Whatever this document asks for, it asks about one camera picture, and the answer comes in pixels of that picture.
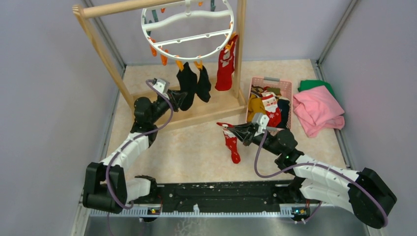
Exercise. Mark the wooden hanger rack frame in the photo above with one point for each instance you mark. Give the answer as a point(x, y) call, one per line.
point(234, 102)

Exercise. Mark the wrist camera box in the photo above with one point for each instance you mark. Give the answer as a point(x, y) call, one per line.
point(161, 85)
point(261, 121)

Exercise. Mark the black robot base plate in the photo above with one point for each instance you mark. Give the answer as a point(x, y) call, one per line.
point(224, 197)

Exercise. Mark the white round clip hanger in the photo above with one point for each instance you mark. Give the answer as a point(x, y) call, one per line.
point(188, 30)

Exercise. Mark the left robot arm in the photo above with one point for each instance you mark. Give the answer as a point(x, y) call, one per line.
point(105, 186)

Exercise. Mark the black sock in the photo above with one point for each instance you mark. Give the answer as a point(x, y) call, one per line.
point(203, 85)
point(188, 83)

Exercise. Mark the red snowflake santa face sock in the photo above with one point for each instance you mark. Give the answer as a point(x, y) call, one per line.
point(230, 141)

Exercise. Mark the pink cloth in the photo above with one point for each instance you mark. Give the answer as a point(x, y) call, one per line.
point(317, 109)

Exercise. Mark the pink perforated plastic basket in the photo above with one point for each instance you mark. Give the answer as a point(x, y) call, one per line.
point(283, 93)

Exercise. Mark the green cloth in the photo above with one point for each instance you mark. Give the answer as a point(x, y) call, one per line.
point(310, 84)

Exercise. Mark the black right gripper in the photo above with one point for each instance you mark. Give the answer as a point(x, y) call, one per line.
point(246, 132)

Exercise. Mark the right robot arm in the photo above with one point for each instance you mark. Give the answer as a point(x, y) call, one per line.
point(363, 193)

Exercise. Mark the white toothed cable rail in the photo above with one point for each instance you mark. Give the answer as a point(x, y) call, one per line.
point(155, 212)

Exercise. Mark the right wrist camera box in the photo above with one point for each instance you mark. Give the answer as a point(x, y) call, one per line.
point(261, 121)

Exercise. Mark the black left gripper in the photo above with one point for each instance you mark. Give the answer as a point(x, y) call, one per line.
point(176, 98)

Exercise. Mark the mustard yellow sock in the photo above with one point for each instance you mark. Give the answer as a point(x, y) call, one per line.
point(255, 105)

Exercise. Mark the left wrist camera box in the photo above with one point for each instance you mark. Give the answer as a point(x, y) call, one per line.
point(161, 85)

